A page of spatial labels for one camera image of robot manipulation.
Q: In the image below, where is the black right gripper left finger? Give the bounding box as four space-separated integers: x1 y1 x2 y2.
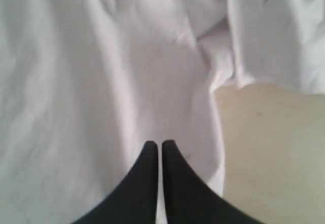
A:
75 141 158 223

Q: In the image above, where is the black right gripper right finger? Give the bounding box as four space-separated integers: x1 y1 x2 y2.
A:
162 140 253 223

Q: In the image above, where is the white t-shirt red lettering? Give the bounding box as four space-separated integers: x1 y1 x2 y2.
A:
1 0 324 223

